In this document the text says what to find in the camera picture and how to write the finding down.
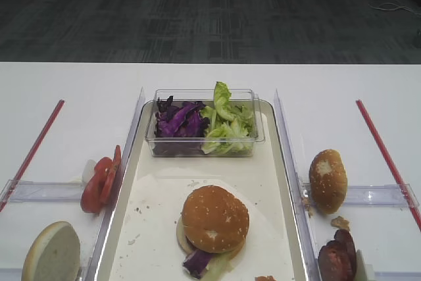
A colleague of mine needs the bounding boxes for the tomato slices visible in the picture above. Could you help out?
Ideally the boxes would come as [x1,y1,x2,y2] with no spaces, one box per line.
[80,145,122,214]

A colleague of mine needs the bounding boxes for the cut bun half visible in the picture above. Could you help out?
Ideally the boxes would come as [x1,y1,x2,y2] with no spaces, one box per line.
[21,221,81,281]

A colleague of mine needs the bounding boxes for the purple cabbage in box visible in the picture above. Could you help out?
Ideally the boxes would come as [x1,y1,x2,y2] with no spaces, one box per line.
[155,95,210,138]

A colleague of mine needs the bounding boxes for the sesame top bun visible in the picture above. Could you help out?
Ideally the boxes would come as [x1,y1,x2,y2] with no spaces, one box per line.
[178,185,250,254]

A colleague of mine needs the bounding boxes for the green lettuce in box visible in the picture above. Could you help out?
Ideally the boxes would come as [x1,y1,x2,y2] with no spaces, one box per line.
[200,82,254,156]

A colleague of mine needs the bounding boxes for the left red rod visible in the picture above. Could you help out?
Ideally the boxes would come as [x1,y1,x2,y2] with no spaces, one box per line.
[0,99,65,211]

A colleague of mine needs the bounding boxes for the red rod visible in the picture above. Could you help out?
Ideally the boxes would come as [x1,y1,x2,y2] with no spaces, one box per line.
[0,99,65,211]
[355,99,420,228]

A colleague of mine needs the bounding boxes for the clear plastic salad box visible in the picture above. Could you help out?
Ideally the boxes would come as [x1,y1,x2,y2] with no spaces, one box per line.
[145,86,264,157]

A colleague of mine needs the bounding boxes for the right red rod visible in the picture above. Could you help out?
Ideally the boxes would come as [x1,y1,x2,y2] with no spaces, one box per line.
[355,99,420,228]

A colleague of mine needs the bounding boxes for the sausage slices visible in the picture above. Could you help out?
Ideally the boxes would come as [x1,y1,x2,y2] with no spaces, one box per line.
[318,229,357,281]

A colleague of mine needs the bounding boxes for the lettuce leaf on bun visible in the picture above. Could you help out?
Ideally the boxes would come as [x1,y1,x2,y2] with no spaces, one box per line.
[201,252,231,281]

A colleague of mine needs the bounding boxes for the bottom bun on tray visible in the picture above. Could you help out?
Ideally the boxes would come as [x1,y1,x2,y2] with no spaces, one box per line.
[176,218,245,259]

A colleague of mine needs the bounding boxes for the clear rail by tomatoes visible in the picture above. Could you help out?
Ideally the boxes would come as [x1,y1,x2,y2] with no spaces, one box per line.
[1,180,84,203]

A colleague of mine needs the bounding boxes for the crumb piece on tray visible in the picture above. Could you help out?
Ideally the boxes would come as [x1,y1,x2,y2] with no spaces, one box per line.
[255,276,276,281]

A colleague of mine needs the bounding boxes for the white cable on floor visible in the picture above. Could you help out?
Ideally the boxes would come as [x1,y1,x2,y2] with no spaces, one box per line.
[366,0,421,17]

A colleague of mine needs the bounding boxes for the bread crumb piece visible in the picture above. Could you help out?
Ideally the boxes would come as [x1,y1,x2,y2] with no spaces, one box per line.
[330,216,350,231]

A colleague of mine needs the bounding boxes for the metal tray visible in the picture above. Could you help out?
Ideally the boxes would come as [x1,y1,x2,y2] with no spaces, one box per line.
[92,101,307,280]

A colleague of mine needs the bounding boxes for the spare sesame bun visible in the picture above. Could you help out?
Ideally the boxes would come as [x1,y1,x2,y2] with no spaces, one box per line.
[309,149,348,215]

